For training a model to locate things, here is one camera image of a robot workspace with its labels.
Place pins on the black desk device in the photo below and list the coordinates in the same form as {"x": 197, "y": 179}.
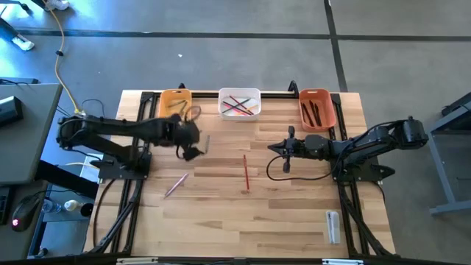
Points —
{"x": 9, "y": 110}

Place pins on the black computer mouse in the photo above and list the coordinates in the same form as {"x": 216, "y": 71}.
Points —
{"x": 24, "y": 213}

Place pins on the white bracket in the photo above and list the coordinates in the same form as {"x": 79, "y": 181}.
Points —
{"x": 136, "y": 261}
{"x": 342, "y": 262}

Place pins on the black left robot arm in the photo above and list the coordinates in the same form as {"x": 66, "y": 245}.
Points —
{"x": 121, "y": 127}

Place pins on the clear pink pen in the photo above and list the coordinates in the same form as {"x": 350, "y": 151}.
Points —
{"x": 176, "y": 185}

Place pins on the clear water bottle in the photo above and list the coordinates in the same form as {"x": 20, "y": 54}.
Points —
{"x": 51, "y": 207}

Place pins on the black marker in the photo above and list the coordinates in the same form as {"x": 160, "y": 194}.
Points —
{"x": 318, "y": 115}

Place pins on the small white bottle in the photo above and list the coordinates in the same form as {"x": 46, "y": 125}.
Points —
{"x": 71, "y": 205}

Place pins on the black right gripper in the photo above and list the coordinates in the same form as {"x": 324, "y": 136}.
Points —
{"x": 294, "y": 148}

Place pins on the black keyboard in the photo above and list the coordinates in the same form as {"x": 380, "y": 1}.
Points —
{"x": 3, "y": 206}

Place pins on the dark red pencil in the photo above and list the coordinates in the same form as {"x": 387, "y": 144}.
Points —
{"x": 233, "y": 98}

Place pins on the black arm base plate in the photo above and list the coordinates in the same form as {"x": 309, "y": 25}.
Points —
{"x": 382, "y": 173}
{"x": 110, "y": 173}

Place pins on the orange plastic bin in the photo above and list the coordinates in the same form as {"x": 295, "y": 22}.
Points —
{"x": 328, "y": 110}

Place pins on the grey crayon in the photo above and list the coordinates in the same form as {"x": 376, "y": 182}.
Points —
{"x": 207, "y": 144}

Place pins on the pink pencil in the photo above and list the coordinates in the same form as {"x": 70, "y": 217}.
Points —
{"x": 239, "y": 112}

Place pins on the grey metal table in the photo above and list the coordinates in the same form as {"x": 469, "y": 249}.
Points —
{"x": 452, "y": 209}

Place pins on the person's shoe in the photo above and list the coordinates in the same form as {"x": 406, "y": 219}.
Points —
{"x": 24, "y": 43}
{"x": 59, "y": 4}

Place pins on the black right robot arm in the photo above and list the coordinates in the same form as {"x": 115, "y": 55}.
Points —
{"x": 368, "y": 141}

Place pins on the black metal table frame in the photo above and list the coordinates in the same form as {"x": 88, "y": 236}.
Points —
{"x": 209, "y": 95}

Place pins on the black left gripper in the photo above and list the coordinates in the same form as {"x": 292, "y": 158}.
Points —
{"x": 182, "y": 132}

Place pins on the dark grey pencil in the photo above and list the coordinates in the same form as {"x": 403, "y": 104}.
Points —
{"x": 246, "y": 101}

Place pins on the yellow plastic bin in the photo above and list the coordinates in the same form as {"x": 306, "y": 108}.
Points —
{"x": 165, "y": 108}

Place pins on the blue-grey crayon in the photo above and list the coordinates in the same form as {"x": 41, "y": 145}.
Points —
{"x": 176, "y": 103}

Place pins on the white plastic bin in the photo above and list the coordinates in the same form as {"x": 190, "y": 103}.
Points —
{"x": 228, "y": 92}

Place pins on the grey desk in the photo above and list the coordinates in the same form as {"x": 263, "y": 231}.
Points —
{"x": 25, "y": 147}

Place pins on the black round cap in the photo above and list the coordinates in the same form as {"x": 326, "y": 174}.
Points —
{"x": 87, "y": 210}

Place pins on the white stapler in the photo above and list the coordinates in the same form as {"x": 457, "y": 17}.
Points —
{"x": 335, "y": 228}

